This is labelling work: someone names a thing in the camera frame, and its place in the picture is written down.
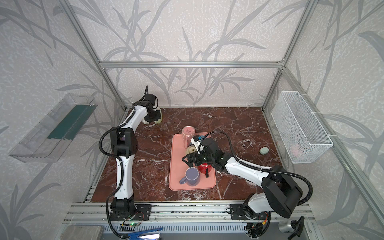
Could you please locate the light green mug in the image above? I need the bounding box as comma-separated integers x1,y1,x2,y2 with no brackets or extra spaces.
154,109,163,124

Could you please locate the pink plastic tray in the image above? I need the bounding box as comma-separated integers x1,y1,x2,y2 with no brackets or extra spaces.
169,134,217,191

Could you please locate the white mug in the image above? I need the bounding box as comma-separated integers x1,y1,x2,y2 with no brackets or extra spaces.
142,119,153,125

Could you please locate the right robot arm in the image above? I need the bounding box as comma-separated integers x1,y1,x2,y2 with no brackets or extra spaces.
182,136,314,219

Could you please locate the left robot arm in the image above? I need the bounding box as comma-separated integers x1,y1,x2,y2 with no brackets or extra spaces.
98,93,162,220

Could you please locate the red mug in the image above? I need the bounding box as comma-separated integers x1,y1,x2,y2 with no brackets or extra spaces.
197,163,212,178

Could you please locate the pink mug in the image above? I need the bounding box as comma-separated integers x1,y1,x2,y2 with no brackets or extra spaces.
182,126,196,149

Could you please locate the lavender mug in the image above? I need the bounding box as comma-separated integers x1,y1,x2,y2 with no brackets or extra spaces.
179,167,200,187

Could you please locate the beige teapot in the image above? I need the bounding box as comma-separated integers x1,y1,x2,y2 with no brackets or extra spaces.
186,146,197,155

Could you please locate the pale green soap bar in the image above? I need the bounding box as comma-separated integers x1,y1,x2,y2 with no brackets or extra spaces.
259,147,270,155

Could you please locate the pink item in basket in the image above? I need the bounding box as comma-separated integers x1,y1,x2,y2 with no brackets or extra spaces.
290,145,304,159

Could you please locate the silver black clamp device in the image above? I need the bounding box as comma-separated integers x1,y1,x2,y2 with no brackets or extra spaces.
278,216,305,240

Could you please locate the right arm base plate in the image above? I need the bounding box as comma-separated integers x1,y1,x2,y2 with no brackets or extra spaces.
230,204,268,221

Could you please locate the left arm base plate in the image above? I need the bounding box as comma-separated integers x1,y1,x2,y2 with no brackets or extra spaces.
110,204,152,221

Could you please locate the white wire basket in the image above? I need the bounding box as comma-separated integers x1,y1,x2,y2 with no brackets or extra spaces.
271,91,334,164

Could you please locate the blue handled tool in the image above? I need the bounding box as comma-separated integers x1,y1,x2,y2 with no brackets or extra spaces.
128,228,163,240

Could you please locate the clear plastic wall shelf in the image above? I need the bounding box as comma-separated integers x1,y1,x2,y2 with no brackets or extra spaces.
9,94,97,163

